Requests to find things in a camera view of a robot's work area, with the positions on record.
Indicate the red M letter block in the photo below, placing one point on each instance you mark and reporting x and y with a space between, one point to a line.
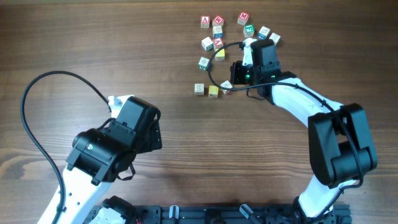
243 18

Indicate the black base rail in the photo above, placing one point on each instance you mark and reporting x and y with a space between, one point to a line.
202 215

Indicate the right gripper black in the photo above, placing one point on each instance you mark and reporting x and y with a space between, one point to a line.
236 71

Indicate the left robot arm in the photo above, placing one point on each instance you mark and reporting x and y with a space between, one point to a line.
100 154

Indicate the yellow top picture block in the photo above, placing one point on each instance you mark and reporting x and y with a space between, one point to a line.
220 55

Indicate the green top letter block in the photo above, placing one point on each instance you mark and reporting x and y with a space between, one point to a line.
248 30

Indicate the white block animal picture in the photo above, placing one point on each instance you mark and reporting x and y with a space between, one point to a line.
199 89

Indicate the blue P letter block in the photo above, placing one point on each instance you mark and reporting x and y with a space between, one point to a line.
263 32

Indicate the white block red leaf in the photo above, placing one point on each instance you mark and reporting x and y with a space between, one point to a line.
275 38

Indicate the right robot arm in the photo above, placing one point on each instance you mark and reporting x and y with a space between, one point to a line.
341 148

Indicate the white block red Q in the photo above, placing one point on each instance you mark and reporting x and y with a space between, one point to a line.
225 86

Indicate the white block green Z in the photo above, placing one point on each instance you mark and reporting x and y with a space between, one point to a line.
207 43

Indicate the red A block centre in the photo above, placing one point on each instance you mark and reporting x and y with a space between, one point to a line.
218 43

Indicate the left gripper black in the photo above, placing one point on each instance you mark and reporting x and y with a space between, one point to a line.
152 141

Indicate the white block green Y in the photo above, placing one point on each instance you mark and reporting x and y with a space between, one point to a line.
203 64

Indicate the red A letter block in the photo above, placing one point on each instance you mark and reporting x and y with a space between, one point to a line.
205 22

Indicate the blue edged picture block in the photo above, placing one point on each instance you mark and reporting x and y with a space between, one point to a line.
217 32

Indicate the red W letter block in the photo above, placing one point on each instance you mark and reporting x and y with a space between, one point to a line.
218 21

